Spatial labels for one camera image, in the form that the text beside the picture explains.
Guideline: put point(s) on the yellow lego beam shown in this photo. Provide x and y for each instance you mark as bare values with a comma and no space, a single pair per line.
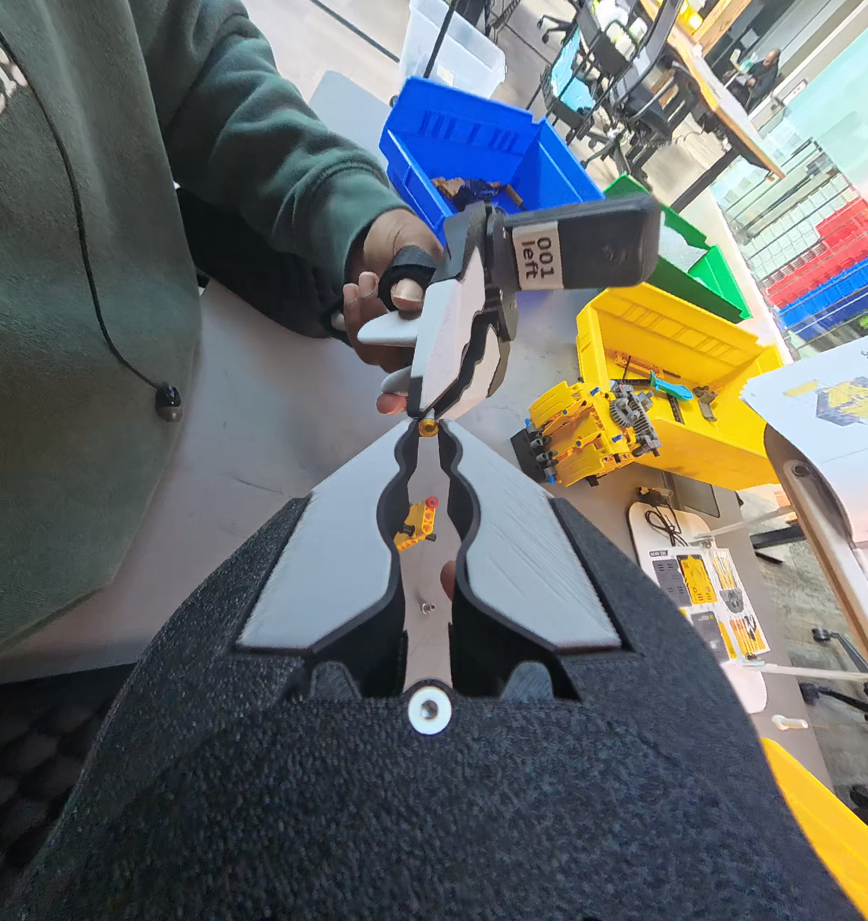
412,529

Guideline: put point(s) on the person's left hand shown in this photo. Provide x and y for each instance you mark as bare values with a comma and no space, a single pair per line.
376,241

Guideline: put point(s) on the black office chair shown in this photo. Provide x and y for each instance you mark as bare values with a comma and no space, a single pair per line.
650,72
571,86

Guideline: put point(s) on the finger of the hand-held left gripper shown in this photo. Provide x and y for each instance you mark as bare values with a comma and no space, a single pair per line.
441,338
490,370

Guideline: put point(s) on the shelf of red blue bins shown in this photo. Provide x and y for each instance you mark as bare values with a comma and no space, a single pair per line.
822,266

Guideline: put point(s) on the orange round lego stud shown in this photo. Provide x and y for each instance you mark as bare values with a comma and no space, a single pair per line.
428,427

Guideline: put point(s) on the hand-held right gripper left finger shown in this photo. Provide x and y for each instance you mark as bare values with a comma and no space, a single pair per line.
319,575

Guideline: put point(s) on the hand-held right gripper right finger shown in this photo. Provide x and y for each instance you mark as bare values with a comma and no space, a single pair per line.
535,575

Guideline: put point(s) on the teal lego brick separator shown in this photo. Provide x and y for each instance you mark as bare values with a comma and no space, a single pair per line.
670,388

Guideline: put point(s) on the clear plastic storage box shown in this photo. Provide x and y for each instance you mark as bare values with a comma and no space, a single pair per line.
463,50

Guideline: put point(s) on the person's right hand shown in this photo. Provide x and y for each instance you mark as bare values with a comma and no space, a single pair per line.
448,579

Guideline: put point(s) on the green parts bin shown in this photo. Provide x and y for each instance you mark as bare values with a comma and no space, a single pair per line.
700,273

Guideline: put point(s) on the lego sticker sheet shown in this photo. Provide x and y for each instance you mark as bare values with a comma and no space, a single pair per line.
700,590

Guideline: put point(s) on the white rounded board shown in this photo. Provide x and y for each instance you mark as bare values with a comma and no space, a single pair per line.
743,683

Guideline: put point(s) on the person's left forearm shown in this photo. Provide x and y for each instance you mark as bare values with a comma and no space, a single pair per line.
283,144

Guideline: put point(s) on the person's green sweatshirt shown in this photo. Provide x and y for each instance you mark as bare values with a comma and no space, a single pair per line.
45,360

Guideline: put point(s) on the blue parts bin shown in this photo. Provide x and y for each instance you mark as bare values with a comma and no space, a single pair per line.
477,137

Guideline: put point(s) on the yellow parts bin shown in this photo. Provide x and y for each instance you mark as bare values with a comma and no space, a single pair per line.
657,324
837,842

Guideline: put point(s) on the long wooden desk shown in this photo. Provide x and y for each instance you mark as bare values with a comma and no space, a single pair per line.
729,108

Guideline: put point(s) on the yellow lego model black base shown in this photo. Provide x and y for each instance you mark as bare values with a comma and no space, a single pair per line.
578,432

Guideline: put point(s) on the heap of brown lego parts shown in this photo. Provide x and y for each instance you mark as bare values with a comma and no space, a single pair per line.
477,193

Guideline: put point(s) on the lego instruction booklet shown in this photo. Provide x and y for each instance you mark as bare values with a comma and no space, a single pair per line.
822,403

